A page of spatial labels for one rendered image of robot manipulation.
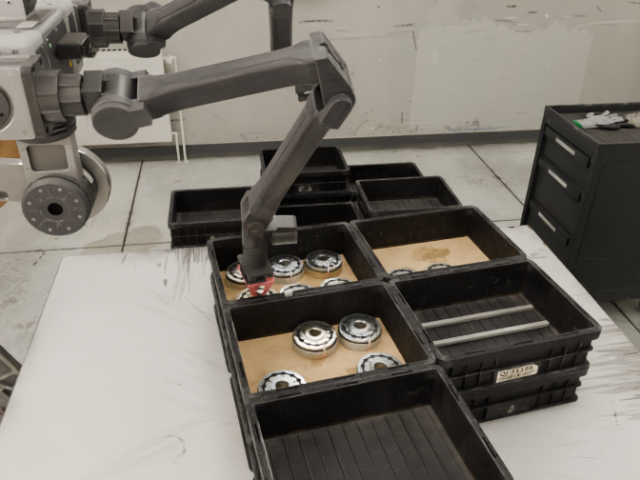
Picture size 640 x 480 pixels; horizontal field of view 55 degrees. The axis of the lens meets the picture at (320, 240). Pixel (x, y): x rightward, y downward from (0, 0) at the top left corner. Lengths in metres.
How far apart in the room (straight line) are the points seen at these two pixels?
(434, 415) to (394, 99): 3.41
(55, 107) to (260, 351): 0.69
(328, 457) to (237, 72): 0.72
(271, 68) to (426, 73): 3.50
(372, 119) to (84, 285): 2.98
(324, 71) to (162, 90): 0.27
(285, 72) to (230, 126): 3.35
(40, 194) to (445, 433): 0.99
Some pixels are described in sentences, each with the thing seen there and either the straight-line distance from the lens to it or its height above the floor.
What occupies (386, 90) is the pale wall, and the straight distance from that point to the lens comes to 4.47.
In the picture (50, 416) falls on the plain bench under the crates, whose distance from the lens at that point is 1.58.
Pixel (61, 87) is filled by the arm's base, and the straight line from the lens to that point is 1.11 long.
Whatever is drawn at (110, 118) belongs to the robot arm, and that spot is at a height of 1.42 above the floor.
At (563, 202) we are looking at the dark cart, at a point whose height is 0.56.
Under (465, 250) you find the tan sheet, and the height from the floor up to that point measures 0.83.
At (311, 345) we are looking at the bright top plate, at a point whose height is 0.86.
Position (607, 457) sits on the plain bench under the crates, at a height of 0.70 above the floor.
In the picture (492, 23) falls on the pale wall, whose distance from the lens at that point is 4.59.
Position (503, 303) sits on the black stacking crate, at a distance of 1.66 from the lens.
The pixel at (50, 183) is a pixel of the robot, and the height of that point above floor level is 1.20.
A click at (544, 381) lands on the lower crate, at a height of 0.81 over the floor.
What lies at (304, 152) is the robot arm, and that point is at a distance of 1.20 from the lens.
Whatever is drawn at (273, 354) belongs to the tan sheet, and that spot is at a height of 0.83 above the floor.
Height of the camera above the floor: 1.79
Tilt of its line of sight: 32 degrees down
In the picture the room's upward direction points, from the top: 1 degrees clockwise
